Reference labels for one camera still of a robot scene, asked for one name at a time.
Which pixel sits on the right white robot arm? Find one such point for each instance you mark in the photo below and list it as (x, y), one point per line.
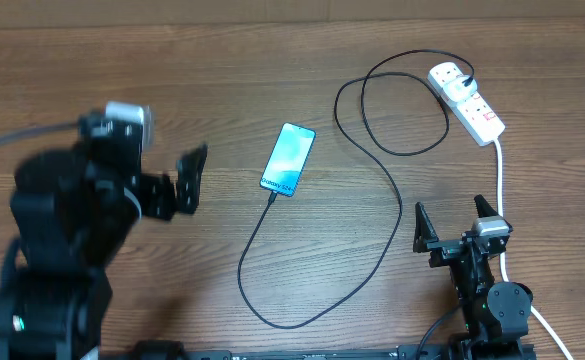
(495, 313)

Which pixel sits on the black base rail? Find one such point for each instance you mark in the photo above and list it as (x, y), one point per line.
(402, 352)

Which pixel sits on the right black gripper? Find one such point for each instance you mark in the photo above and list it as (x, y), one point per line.
(445, 250)

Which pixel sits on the white charger adapter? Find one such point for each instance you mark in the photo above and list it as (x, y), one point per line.
(460, 89)

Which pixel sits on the blue Galaxy smartphone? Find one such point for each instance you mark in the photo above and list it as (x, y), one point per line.
(285, 165)

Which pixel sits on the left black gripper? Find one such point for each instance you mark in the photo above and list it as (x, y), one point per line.
(164, 203)

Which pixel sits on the white power strip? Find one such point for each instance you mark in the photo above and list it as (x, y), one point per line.
(476, 115)

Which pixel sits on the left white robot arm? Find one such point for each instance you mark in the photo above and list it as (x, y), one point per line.
(74, 209)

